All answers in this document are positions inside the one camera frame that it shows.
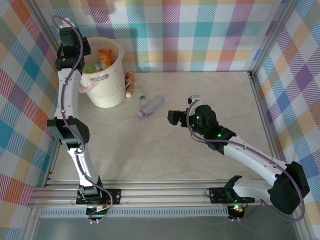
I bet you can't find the cream plastic bin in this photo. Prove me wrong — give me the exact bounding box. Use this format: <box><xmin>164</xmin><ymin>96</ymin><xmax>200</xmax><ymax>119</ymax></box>
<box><xmin>79</xmin><ymin>36</ymin><xmax>126</xmax><ymax>109</ymax></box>

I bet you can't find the green label plastic bottle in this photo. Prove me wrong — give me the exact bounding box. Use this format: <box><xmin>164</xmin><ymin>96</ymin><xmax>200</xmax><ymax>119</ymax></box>
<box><xmin>83</xmin><ymin>63</ymin><xmax>98</xmax><ymax>74</ymax></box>

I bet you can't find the large clear bluish bottle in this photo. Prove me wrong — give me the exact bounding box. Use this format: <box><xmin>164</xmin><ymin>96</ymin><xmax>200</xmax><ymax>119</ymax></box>
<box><xmin>136</xmin><ymin>95</ymin><xmax>166</xmax><ymax>118</ymax></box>

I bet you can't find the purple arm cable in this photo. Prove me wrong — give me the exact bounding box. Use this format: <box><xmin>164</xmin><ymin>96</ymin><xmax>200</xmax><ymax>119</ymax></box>
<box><xmin>51</xmin><ymin>15</ymin><xmax>113</xmax><ymax>225</ymax></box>
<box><xmin>186</xmin><ymin>99</ymin><xmax>306</xmax><ymax>223</ymax></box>

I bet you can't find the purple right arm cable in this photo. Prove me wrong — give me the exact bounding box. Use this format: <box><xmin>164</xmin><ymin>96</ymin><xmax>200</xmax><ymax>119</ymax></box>
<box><xmin>186</xmin><ymin>99</ymin><xmax>306</xmax><ymax>223</ymax></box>

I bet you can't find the grey slotted cable duct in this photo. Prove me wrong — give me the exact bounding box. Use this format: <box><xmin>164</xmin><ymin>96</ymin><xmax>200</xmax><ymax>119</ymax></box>
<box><xmin>38</xmin><ymin>206</ymin><xmax>231</xmax><ymax>218</ymax></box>

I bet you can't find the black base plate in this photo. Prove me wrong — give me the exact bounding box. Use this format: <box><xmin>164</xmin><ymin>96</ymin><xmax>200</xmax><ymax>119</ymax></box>
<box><xmin>208</xmin><ymin>186</ymin><xmax>256</xmax><ymax>205</ymax></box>
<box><xmin>75</xmin><ymin>188</ymin><xmax>122</xmax><ymax>206</ymax></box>

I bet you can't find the plaid cloth backdrop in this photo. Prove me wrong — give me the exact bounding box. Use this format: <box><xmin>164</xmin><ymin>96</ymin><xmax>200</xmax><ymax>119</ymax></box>
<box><xmin>252</xmin><ymin>0</ymin><xmax>320</xmax><ymax>240</ymax></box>
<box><xmin>32</xmin><ymin>0</ymin><xmax>288</xmax><ymax>75</ymax></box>
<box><xmin>0</xmin><ymin>0</ymin><xmax>73</xmax><ymax>240</ymax></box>

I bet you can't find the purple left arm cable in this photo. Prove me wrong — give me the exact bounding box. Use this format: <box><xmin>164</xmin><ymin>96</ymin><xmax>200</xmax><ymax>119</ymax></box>
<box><xmin>51</xmin><ymin>15</ymin><xmax>113</xmax><ymax>225</ymax></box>

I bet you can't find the brown label plastic bottle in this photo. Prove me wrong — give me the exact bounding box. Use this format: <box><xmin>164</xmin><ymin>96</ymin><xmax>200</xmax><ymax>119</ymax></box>
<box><xmin>124</xmin><ymin>71</ymin><xmax>136</xmax><ymax>99</ymax></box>

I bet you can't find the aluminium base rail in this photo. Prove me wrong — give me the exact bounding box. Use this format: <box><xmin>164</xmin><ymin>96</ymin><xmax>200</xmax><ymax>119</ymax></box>
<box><xmin>27</xmin><ymin>178</ymin><xmax>305</xmax><ymax>208</ymax></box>

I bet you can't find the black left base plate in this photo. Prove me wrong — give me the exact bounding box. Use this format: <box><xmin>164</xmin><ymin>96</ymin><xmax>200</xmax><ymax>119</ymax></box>
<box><xmin>75</xmin><ymin>188</ymin><xmax>122</xmax><ymax>206</ymax></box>

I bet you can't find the aluminium frame post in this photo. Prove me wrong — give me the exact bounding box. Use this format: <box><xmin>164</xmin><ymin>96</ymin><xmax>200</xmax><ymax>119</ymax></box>
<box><xmin>29</xmin><ymin>0</ymin><xmax>63</xmax><ymax>55</ymax></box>
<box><xmin>249</xmin><ymin>0</ymin><xmax>298</xmax><ymax>76</ymax></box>

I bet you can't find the pink plastic bin liner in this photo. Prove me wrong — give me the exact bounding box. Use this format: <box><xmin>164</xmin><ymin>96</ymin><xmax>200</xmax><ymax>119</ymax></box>
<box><xmin>79</xmin><ymin>37</ymin><xmax>125</xmax><ymax>94</ymax></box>

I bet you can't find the aluminium side rail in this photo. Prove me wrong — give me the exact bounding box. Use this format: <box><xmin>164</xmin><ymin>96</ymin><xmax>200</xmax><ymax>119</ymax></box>
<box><xmin>248</xmin><ymin>71</ymin><xmax>288</xmax><ymax>185</ymax></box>
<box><xmin>43</xmin><ymin>89</ymin><xmax>76</xmax><ymax>188</ymax></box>

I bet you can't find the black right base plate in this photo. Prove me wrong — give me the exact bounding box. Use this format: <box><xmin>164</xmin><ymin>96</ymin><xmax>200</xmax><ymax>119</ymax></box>
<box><xmin>208</xmin><ymin>186</ymin><xmax>256</xmax><ymax>205</ymax></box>

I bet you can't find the orange juice bottle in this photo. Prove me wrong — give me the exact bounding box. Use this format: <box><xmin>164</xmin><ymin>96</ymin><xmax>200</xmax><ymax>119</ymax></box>
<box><xmin>98</xmin><ymin>48</ymin><xmax>113</xmax><ymax>68</ymax></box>

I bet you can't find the small clear bottle green cap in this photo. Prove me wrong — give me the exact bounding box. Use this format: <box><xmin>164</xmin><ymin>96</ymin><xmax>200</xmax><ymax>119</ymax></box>
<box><xmin>138</xmin><ymin>93</ymin><xmax>150</xmax><ymax>108</ymax></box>

